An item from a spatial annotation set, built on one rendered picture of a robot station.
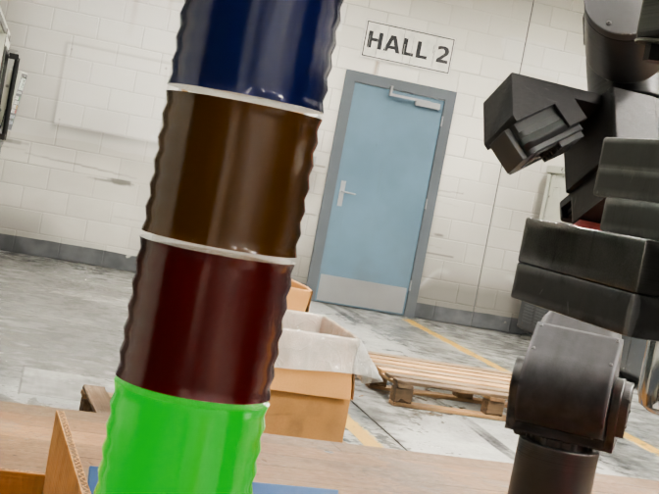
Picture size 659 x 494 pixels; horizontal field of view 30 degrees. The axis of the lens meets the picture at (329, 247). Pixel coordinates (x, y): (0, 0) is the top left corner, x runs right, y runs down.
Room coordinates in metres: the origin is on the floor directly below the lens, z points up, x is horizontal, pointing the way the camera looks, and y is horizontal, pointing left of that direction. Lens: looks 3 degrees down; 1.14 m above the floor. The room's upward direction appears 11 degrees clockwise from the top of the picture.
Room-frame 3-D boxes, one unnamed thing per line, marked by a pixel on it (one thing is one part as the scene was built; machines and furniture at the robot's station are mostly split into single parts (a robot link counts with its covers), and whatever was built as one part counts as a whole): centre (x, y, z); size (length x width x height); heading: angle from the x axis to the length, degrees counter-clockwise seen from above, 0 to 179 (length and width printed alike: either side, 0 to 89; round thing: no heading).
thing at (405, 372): (7.31, -0.95, 0.07); 1.20 x 1.00 x 0.14; 106
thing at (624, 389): (0.93, -0.20, 1.00); 0.09 x 0.06 x 0.06; 73
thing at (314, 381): (4.25, 0.12, 0.40); 0.66 x 0.62 x 0.50; 15
